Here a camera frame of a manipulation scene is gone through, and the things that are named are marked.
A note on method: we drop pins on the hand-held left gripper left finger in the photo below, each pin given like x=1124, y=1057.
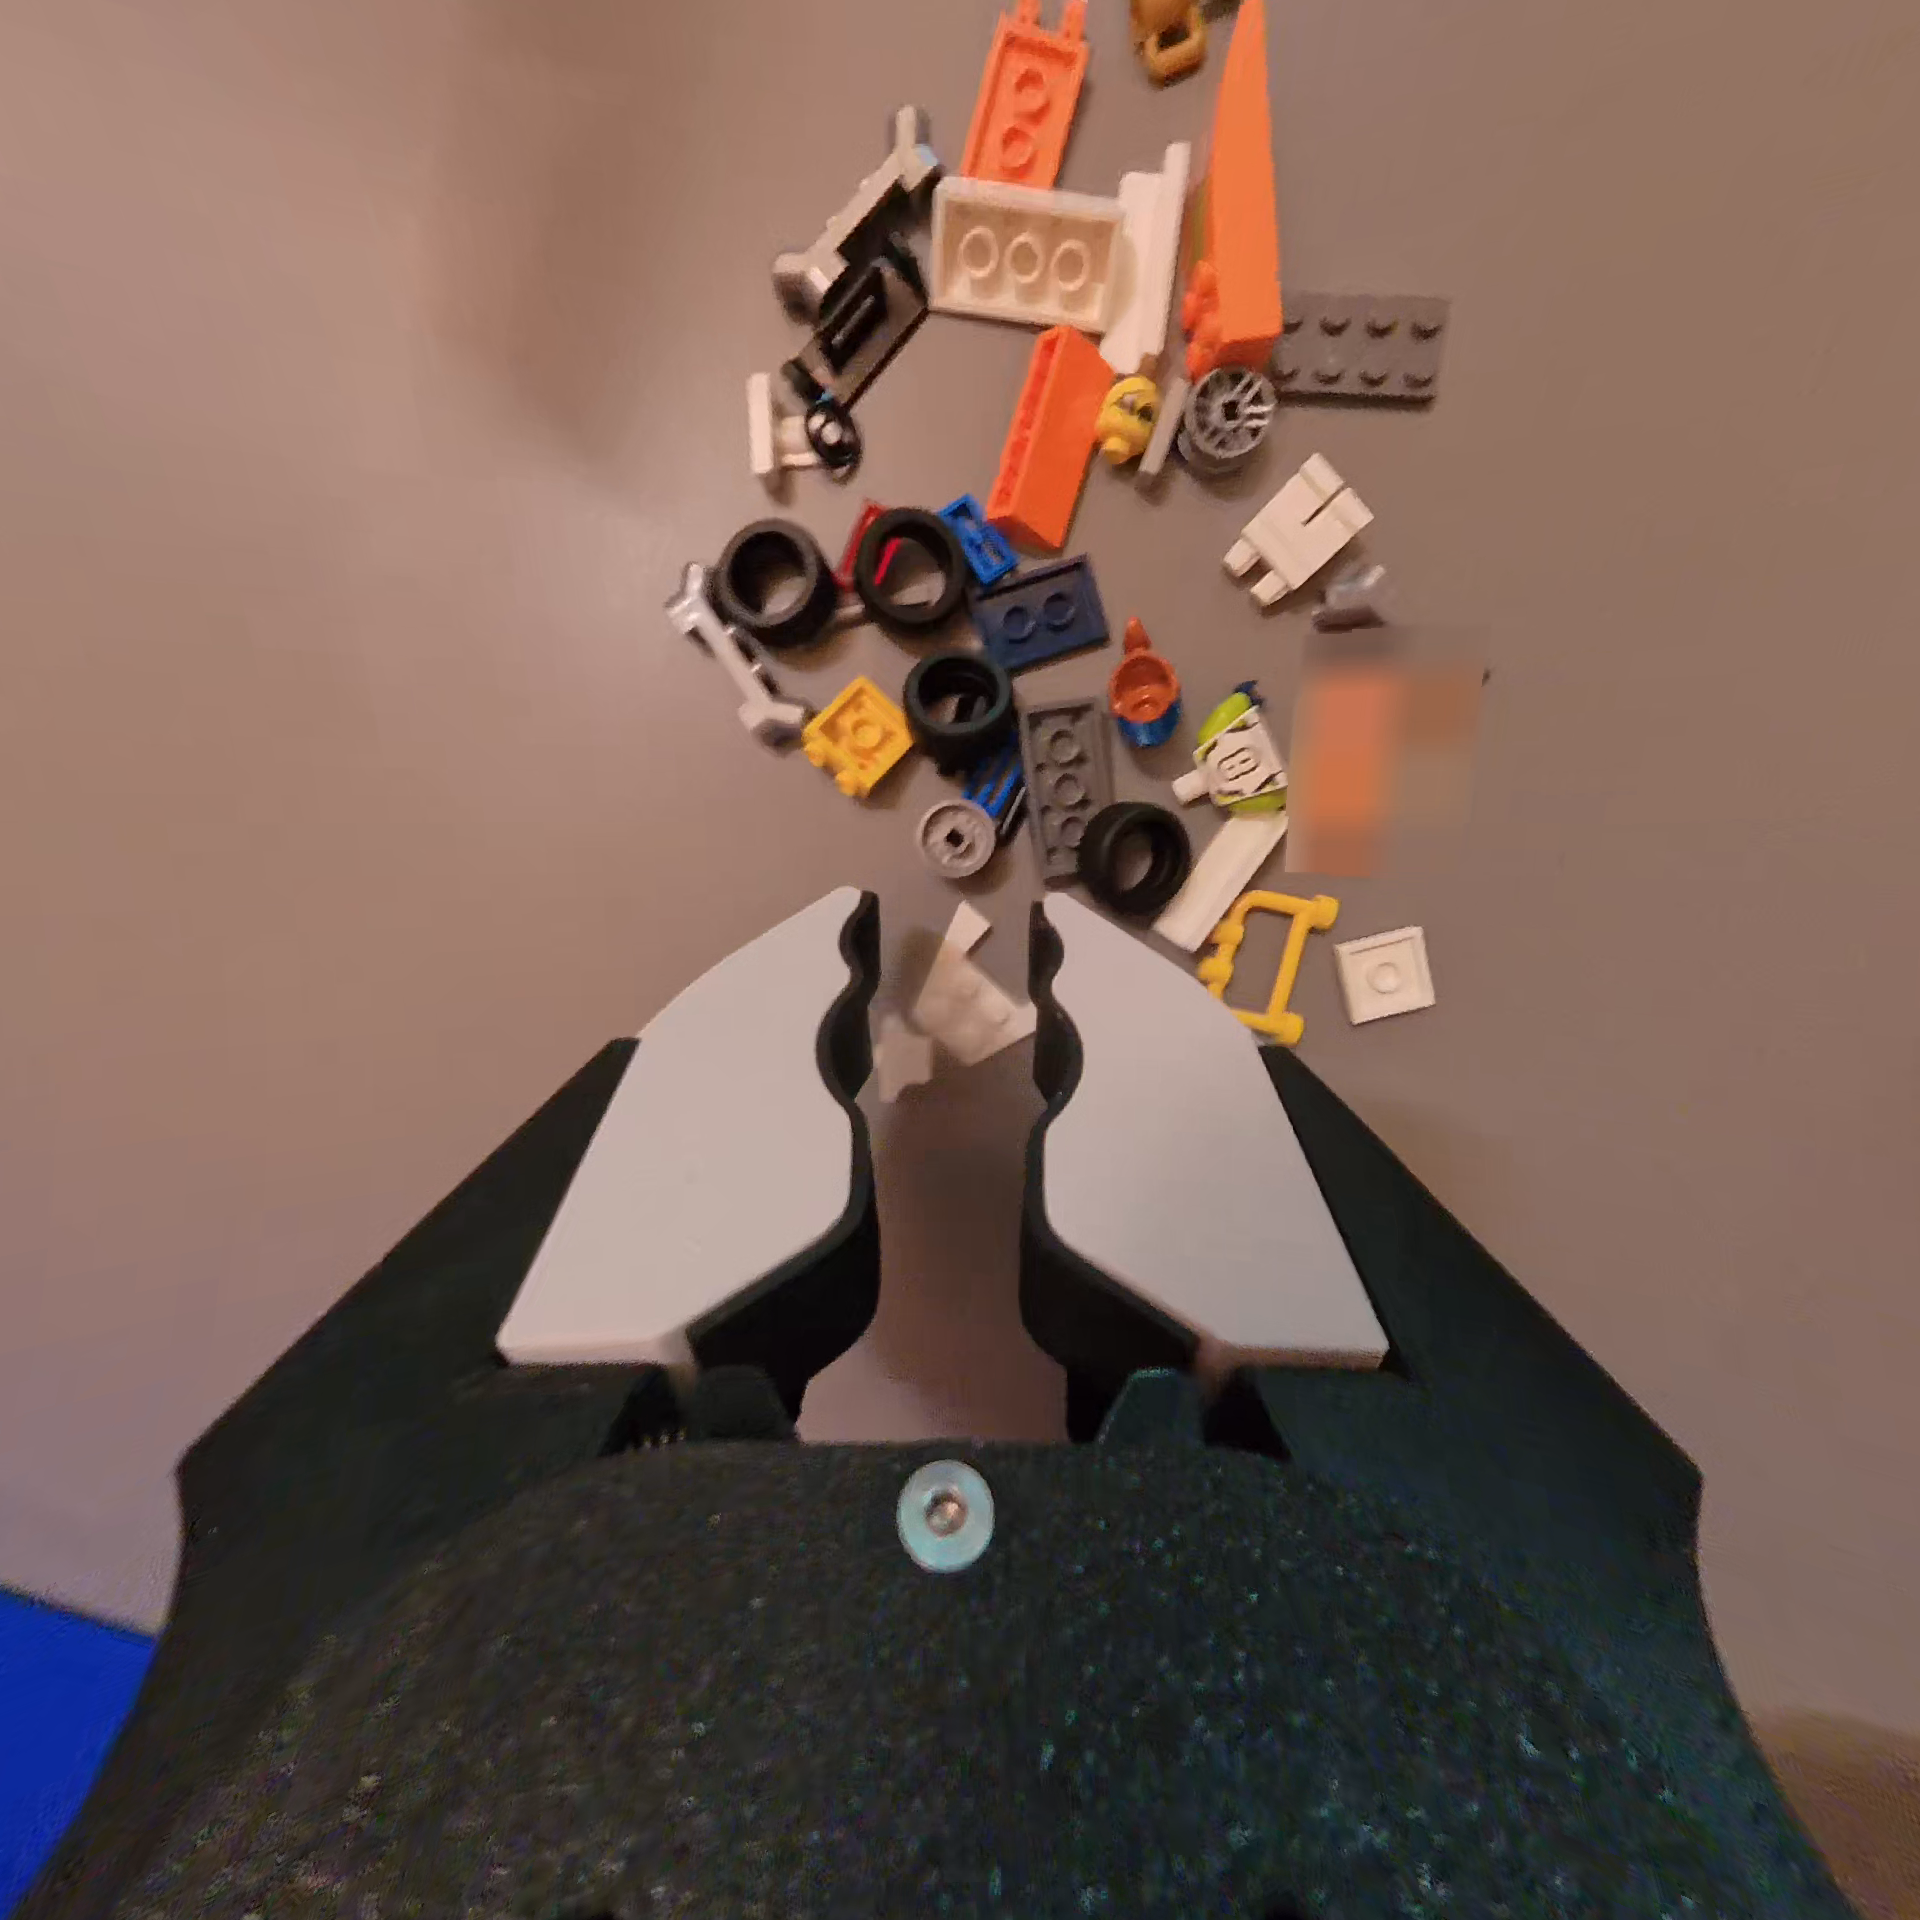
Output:
x=690, y=1186

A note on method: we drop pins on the blue plastic bin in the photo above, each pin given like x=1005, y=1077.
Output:
x=59, y=1697

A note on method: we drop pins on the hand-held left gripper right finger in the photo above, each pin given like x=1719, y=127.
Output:
x=1201, y=1186

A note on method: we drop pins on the pile of lego pieces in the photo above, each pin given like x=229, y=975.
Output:
x=1052, y=450

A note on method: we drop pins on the small white lego piece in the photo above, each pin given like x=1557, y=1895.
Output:
x=960, y=1006

